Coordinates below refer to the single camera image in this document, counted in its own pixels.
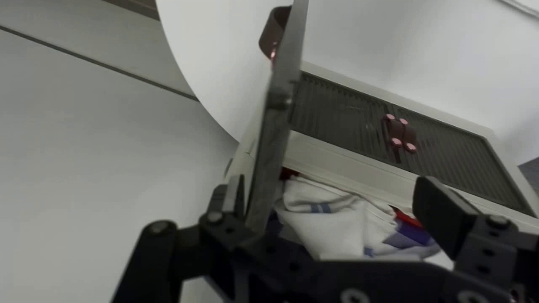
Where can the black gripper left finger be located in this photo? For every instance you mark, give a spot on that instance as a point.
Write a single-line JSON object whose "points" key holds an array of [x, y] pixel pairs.
{"points": [[234, 198]]}

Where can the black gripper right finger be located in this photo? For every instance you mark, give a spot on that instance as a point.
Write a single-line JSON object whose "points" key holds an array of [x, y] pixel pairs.
{"points": [[439, 211]]}

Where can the dark grey cabinet door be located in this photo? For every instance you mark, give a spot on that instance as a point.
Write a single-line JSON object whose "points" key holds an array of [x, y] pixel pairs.
{"points": [[278, 112]]}

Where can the blue purple patterned cloth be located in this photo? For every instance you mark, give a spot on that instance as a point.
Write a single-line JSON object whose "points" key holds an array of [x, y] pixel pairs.
{"points": [[401, 243]]}

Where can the crumpled white cloth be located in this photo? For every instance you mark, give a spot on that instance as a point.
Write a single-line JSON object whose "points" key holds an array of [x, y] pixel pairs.
{"points": [[330, 221]]}

